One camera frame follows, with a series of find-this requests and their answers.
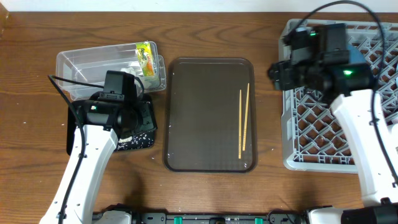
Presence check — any white rice pile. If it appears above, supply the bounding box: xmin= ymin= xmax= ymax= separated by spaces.
xmin=116 ymin=131 xmax=155 ymax=151

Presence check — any brown serving tray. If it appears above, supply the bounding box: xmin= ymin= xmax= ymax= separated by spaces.
xmin=164 ymin=58 xmax=257 ymax=174

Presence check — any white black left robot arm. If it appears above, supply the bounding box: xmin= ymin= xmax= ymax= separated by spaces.
xmin=40 ymin=100 xmax=157 ymax=223

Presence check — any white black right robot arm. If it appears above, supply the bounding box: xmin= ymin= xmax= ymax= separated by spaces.
xmin=267 ymin=61 xmax=397 ymax=223

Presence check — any clear plastic waste bin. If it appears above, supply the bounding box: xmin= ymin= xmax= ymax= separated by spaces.
xmin=56 ymin=41 xmax=167 ymax=101

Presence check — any grey dishwasher rack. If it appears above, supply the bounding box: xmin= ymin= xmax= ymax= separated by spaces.
xmin=279 ymin=19 xmax=397 ymax=174

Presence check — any yellow snack wrapper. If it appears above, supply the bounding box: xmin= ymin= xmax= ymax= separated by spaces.
xmin=136 ymin=42 xmax=155 ymax=77

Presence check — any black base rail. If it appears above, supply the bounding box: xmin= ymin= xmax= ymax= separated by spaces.
xmin=92 ymin=203 xmax=308 ymax=224

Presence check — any white tissue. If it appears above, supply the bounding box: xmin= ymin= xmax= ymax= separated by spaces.
xmin=120 ymin=67 xmax=141 ymax=76

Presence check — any dark blue plate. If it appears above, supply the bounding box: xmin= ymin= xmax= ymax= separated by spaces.
xmin=347 ymin=44 xmax=366 ymax=64

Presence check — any black rectangular tray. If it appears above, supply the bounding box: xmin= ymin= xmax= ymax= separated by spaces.
xmin=66 ymin=109 xmax=155 ymax=155

